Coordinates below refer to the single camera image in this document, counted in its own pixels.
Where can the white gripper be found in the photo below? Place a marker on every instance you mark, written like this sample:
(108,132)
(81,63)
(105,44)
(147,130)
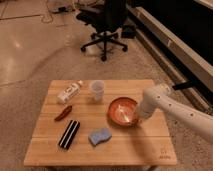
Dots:
(143,116)

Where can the orange ceramic bowl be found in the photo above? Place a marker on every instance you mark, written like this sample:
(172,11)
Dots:
(121,111)

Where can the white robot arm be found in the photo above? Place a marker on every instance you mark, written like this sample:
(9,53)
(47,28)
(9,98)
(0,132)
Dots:
(158,97)

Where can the clear plastic cup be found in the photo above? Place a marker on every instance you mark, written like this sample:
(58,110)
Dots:
(97,89)

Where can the blue sponge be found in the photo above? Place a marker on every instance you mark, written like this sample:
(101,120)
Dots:
(99,136)

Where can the wooden table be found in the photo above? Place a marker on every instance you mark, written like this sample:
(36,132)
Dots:
(147,143)

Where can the white plastic bottle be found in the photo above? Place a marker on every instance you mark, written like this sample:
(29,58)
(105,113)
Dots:
(65,95)

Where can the black box on floor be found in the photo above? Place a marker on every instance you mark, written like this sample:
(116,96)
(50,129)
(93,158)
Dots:
(128,31)

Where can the brown sausage toy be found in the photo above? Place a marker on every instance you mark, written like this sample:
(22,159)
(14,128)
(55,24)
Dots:
(64,113)

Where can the black office chair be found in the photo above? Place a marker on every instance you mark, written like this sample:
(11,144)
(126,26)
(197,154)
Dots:
(105,19)

